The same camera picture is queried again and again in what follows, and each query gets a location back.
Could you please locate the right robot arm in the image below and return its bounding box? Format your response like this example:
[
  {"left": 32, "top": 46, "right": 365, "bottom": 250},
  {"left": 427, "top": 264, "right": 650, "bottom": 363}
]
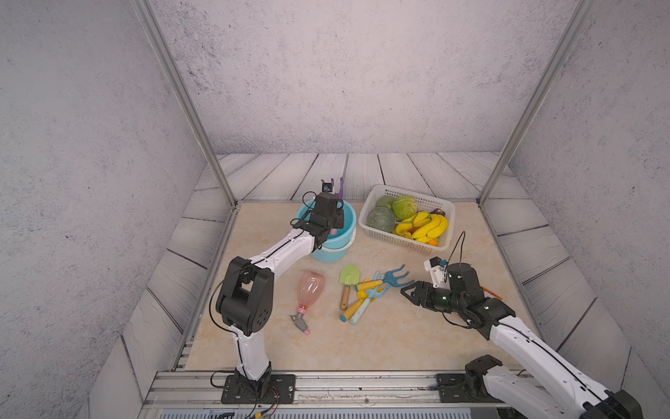
[{"left": 401, "top": 258, "right": 643, "bottom": 418}]

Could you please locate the green trowel wooden handle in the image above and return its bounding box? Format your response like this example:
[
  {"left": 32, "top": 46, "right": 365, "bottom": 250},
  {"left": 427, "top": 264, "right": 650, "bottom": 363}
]
[{"left": 338, "top": 264, "right": 360, "bottom": 312}]

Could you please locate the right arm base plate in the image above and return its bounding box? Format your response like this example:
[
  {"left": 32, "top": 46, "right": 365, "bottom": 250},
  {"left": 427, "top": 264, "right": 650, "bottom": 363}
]
[{"left": 435, "top": 372, "right": 499, "bottom": 403}]

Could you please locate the yellow shovel blue-tipped handle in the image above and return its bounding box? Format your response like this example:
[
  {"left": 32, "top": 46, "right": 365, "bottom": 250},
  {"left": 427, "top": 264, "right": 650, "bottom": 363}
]
[{"left": 340, "top": 291, "right": 367, "bottom": 322}]

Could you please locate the right metal frame post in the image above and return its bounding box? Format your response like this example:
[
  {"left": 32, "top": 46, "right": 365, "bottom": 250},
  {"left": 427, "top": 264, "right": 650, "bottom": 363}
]
[{"left": 476, "top": 0, "right": 595, "bottom": 209}]

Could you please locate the front aluminium rail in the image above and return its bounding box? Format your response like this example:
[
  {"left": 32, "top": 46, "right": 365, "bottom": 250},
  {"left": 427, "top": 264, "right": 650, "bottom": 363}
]
[{"left": 139, "top": 371, "right": 520, "bottom": 418}]

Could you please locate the metal frame post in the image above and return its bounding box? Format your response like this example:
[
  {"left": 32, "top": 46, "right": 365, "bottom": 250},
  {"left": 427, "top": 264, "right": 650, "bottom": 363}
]
[
  {"left": 131, "top": 0, "right": 237, "bottom": 207},
  {"left": 476, "top": 0, "right": 595, "bottom": 209}
]

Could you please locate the purple rake pink handle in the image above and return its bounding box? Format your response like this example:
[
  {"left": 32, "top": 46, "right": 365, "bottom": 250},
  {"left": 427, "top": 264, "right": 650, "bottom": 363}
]
[{"left": 335, "top": 176, "right": 345, "bottom": 199}]

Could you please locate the orange seed packet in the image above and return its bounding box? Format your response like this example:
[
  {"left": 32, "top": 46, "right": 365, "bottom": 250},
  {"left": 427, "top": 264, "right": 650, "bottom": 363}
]
[{"left": 482, "top": 286, "right": 504, "bottom": 301}]

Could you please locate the pink spray bottle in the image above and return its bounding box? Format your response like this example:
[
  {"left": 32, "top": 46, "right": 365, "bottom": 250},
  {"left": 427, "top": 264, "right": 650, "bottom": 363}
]
[{"left": 291, "top": 271, "right": 326, "bottom": 335}]

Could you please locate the teal fork yellow handle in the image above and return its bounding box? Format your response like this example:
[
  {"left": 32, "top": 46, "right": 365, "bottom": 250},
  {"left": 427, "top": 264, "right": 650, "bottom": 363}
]
[{"left": 355, "top": 265, "right": 415, "bottom": 292}]

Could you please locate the left metal frame post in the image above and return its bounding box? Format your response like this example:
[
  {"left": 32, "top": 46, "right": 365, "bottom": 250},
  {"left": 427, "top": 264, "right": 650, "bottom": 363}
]
[{"left": 131, "top": 0, "right": 237, "bottom": 207}]

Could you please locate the light blue rake pale handle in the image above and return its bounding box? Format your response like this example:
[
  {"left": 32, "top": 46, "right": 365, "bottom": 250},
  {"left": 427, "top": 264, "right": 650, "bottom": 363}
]
[{"left": 348, "top": 272, "right": 388, "bottom": 326}]

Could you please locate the green cabbage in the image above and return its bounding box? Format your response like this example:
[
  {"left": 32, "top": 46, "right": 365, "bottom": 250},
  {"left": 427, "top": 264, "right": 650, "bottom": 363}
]
[{"left": 392, "top": 195, "right": 418, "bottom": 220}]

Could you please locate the netted green melon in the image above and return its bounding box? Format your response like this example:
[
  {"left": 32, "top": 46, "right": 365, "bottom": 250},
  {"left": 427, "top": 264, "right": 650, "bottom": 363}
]
[{"left": 366, "top": 206, "right": 397, "bottom": 233}]

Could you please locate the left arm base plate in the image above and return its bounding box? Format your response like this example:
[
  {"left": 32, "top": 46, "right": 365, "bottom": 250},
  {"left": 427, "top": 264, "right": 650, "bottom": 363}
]
[{"left": 221, "top": 371, "right": 297, "bottom": 405}]

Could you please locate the light blue plastic bucket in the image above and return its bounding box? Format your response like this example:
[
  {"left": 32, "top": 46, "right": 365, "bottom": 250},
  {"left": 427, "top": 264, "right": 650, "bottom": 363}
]
[{"left": 290, "top": 201, "right": 357, "bottom": 263}]

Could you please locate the yellow banana bunch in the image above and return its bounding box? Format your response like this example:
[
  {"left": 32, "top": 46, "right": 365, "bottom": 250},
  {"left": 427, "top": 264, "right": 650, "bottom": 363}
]
[{"left": 393, "top": 211, "right": 449, "bottom": 246}]

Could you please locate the smooth green fruit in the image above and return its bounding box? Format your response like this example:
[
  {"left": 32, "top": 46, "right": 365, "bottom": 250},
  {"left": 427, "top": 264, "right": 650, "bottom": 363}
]
[{"left": 375, "top": 195, "right": 395, "bottom": 209}]

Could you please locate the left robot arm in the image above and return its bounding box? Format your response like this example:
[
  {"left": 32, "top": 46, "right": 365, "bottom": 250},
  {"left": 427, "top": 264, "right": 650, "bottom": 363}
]
[{"left": 215, "top": 192, "right": 345, "bottom": 382}]

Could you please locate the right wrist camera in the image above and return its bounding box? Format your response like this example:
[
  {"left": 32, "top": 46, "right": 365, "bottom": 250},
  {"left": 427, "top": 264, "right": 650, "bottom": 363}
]
[{"left": 424, "top": 257, "right": 448, "bottom": 289}]

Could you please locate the white plastic basket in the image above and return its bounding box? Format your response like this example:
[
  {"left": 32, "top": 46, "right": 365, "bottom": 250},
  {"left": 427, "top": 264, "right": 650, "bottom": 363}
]
[{"left": 358, "top": 184, "right": 455, "bottom": 254}]

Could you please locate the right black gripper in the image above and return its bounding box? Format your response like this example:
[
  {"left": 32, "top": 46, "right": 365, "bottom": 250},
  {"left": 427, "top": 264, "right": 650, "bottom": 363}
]
[{"left": 400, "top": 280, "right": 465, "bottom": 315}]

